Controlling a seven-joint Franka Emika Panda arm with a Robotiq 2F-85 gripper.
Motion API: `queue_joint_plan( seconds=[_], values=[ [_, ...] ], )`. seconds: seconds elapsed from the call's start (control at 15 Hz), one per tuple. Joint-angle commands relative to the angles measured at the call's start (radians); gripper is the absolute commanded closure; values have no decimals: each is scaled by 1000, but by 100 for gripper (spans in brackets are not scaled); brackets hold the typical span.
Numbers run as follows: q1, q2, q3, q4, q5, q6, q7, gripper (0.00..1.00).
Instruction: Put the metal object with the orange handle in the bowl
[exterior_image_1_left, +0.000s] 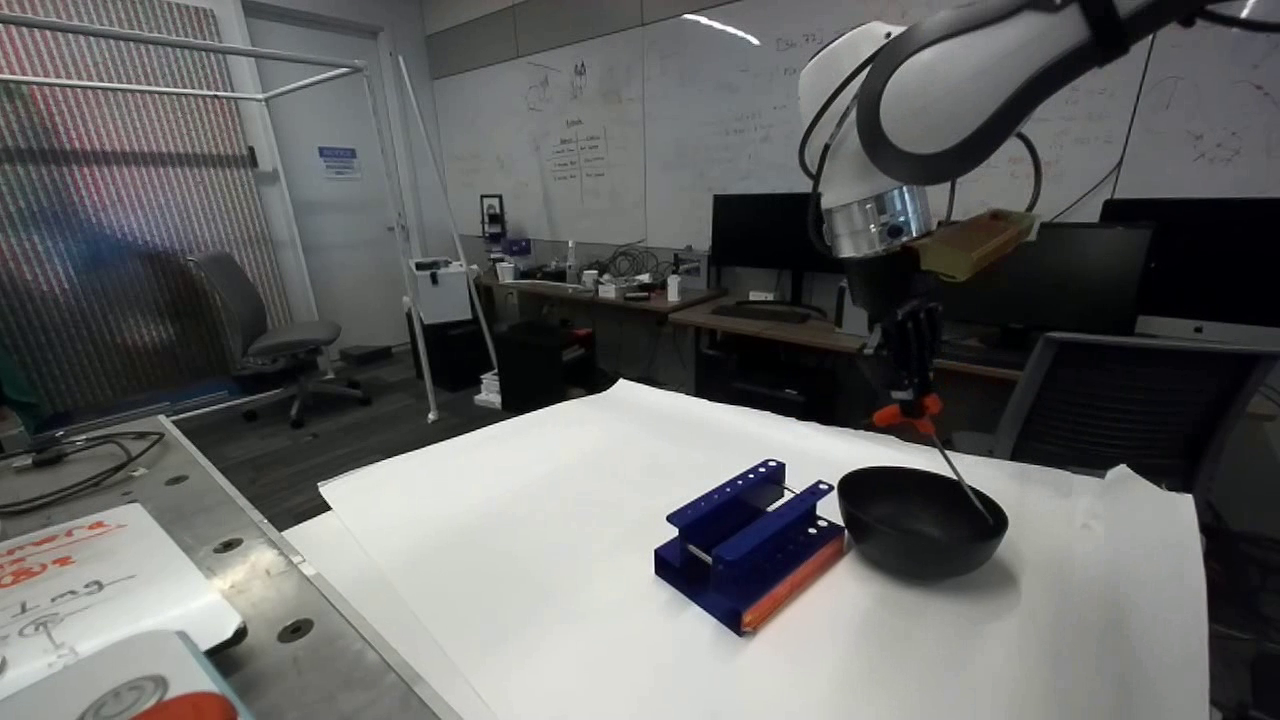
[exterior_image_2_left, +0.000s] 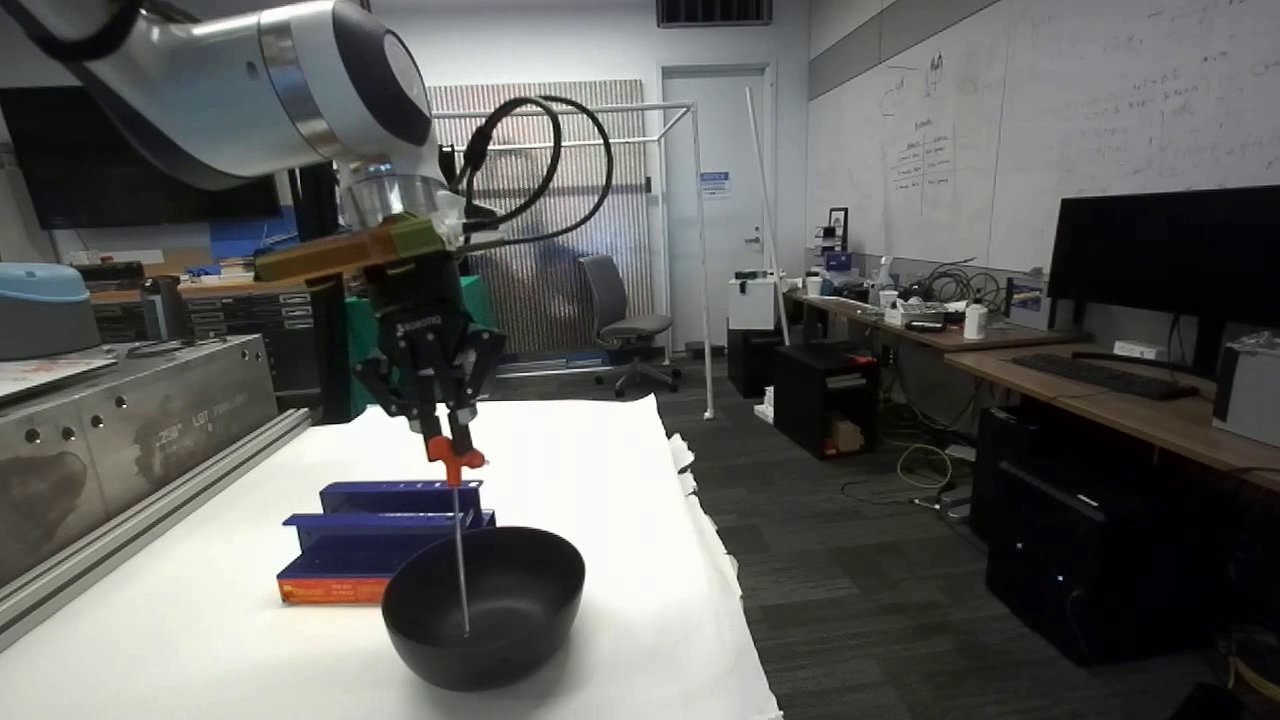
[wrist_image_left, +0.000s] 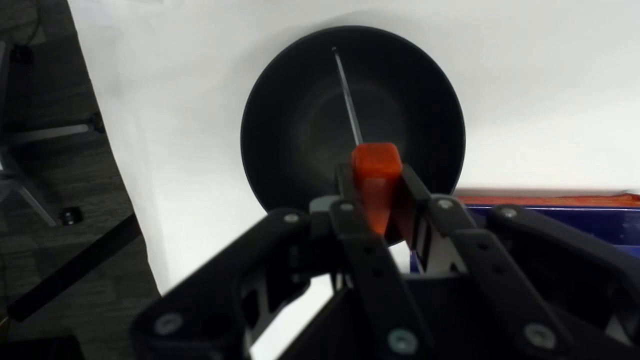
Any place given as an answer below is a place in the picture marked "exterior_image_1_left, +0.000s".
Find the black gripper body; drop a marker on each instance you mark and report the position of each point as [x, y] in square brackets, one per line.
[901, 300]

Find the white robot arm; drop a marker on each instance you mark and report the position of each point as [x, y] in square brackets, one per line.
[962, 82]

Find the dark round bowl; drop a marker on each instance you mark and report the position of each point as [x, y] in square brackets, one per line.
[923, 533]

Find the tan wooden board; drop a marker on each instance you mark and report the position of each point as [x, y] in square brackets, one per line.
[982, 245]

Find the brown wooden desk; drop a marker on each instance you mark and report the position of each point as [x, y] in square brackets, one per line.
[775, 327]

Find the small black computer monitor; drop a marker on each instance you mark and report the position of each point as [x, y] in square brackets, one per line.
[761, 228]

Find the grey mesh office chair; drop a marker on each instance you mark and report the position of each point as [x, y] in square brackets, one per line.
[1123, 402]

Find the white cup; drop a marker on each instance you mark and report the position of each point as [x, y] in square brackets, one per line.
[674, 286]

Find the blue rack with orange edge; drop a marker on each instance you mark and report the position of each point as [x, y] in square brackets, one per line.
[725, 564]

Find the large black computer monitor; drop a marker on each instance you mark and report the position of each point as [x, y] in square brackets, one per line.
[1203, 261]

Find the cluttered wooden desk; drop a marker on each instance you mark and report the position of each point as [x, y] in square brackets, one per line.
[602, 298]

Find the ceiling light strip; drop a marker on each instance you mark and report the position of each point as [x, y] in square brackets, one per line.
[722, 29]

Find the white paper table cover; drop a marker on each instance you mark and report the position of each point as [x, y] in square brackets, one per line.
[535, 572]

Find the white box cabinet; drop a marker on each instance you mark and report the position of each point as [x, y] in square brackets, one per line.
[440, 291]

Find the blue door sign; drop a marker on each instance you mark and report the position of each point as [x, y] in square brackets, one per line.
[339, 156]

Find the dark swivel office chair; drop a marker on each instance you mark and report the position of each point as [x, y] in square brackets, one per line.
[241, 313]

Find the white sheet with orange writing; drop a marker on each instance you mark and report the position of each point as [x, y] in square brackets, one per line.
[94, 584]

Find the booklet with red circle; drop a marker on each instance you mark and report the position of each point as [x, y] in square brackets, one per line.
[122, 686]

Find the black wall phone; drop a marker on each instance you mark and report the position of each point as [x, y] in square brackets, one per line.
[493, 217]

